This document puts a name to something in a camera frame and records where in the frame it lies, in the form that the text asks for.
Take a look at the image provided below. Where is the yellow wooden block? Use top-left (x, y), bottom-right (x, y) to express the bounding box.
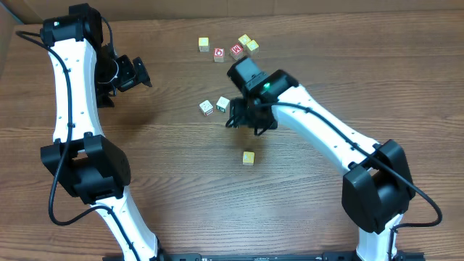
top-left (198, 37), bottom-right (210, 52)
top-left (238, 34), bottom-right (251, 49)
top-left (246, 40), bottom-right (260, 56)
top-left (242, 152), bottom-right (255, 165)

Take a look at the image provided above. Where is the red wooden block letter E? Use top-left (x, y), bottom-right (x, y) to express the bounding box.
top-left (230, 43), bottom-right (244, 61)

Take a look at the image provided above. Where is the red wooden block letter O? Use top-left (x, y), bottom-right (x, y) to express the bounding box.
top-left (213, 48), bottom-right (225, 62)

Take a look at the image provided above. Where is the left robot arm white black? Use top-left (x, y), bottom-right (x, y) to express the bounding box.
top-left (40, 4), bottom-right (160, 260)

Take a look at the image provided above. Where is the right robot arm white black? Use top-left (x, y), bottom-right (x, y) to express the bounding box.
top-left (226, 57), bottom-right (415, 260)

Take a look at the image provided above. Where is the white wooden block green side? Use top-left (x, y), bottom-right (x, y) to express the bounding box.
top-left (216, 96), bottom-right (230, 112)

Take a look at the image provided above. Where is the white wooden block red drawing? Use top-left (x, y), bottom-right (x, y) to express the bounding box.
top-left (199, 100), bottom-right (214, 116)

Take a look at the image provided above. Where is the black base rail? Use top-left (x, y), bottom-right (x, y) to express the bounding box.
top-left (102, 251), bottom-right (426, 261)

